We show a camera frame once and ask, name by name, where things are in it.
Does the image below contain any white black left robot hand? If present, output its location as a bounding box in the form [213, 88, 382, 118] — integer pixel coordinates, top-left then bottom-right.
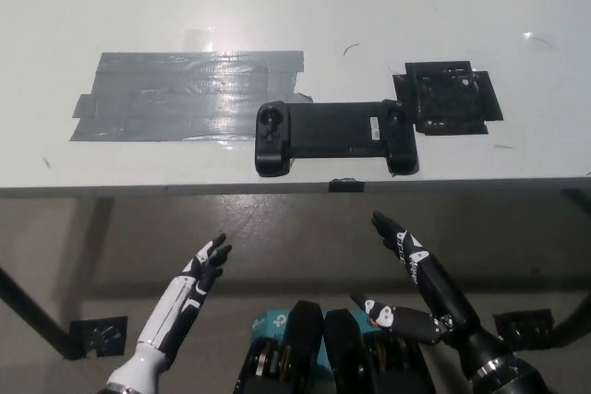
[106, 233, 234, 391]

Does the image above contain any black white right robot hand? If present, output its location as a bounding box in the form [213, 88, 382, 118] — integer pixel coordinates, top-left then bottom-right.
[349, 210, 503, 376]

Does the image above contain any black game controller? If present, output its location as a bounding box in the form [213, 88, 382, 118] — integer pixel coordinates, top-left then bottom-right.
[253, 99, 420, 178]

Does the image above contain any black teal robot torso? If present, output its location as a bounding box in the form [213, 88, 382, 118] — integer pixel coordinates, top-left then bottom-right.
[235, 300, 438, 394]

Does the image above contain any small black tape strip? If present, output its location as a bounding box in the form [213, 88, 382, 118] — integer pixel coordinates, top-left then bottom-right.
[329, 176, 366, 193]

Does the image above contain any black tape square patch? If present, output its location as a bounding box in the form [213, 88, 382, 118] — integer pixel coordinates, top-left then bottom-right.
[392, 61, 503, 137]

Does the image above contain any grey duct tape patch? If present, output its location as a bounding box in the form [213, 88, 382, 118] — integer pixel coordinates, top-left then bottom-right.
[68, 51, 315, 144]

